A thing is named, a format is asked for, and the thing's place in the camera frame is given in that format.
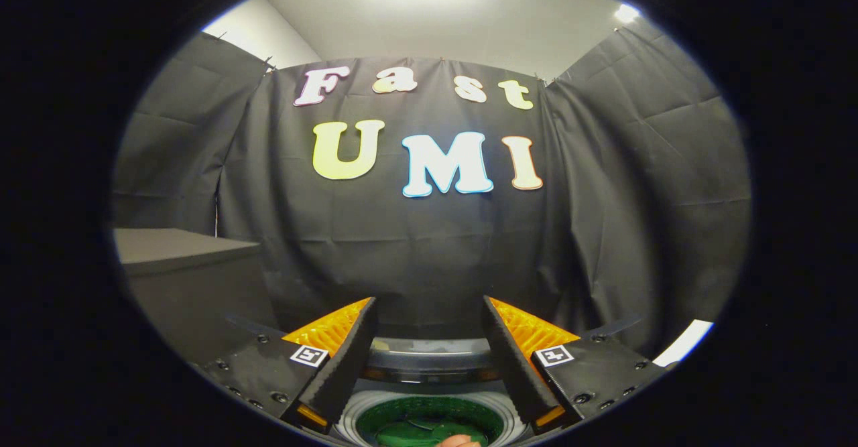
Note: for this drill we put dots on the small ceiling light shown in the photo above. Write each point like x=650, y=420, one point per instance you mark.
x=627, y=13

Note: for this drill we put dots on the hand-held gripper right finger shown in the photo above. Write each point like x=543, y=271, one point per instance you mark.
x=515, y=360

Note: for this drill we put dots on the green polo shirt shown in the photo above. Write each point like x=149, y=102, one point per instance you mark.
x=429, y=423

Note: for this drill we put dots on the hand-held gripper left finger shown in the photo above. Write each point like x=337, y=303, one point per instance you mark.
x=345, y=360

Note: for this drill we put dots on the dark transparent washing machine lid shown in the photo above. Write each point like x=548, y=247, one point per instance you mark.
x=429, y=360

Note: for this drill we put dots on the grey washing machine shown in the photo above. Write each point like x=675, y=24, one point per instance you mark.
x=429, y=388

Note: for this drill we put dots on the white table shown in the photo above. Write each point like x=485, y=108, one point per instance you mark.
x=685, y=341

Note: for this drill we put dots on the grey cabinet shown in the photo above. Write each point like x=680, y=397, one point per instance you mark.
x=174, y=252

